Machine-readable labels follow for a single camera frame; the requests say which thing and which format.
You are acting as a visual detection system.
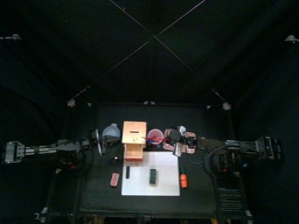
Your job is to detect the thin red plastic toy knife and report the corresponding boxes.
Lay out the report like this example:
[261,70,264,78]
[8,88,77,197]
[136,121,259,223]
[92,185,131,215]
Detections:
[141,136,169,143]

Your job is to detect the pink rectangular plate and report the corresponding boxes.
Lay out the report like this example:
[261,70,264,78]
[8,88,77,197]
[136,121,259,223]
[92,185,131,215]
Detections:
[163,128,197,155]

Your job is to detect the red striped white sushi piece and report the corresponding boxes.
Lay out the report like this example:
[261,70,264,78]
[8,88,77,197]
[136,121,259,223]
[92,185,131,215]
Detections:
[108,172,120,188]

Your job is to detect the dark green sushi roll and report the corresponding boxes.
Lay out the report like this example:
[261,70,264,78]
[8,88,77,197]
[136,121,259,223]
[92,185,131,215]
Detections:
[148,168,159,186]

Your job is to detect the white cutting board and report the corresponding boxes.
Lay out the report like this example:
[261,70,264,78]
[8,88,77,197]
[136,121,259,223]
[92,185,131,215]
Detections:
[120,150,181,197]

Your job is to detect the light blue toy bowl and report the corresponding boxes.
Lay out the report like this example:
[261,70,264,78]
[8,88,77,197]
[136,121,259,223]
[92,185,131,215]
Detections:
[100,122,123,142]

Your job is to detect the pink ribbed plastic cup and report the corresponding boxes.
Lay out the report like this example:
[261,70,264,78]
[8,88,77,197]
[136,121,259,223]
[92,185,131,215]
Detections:
[145,128,165,146]

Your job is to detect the wooden box with slot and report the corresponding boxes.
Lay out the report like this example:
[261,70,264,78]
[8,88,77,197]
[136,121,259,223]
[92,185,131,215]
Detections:
[120,120,148,145]

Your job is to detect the wooden drawer with red front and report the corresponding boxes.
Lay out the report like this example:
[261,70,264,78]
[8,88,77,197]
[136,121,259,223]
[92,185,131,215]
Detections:
[124,143,145,162]

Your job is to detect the orange toy with green tip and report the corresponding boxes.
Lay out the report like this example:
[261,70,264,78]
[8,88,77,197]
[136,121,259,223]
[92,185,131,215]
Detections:
[179,165,189,189]

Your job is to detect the black panel with white text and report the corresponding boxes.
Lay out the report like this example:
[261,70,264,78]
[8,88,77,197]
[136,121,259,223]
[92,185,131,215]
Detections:
[216,186,245,217]

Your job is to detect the black cable loop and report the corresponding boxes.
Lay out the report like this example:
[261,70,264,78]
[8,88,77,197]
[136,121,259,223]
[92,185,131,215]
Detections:
[200,144,220,177]

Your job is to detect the thin white cord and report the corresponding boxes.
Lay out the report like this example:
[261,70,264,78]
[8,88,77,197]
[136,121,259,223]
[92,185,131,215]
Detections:
[71,0,207,102]
[107,0,228,105]

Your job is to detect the grey metal frame clamp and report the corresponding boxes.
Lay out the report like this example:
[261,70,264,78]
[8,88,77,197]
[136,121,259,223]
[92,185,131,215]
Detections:
[284,34,299,44]
[0,33,22,42]

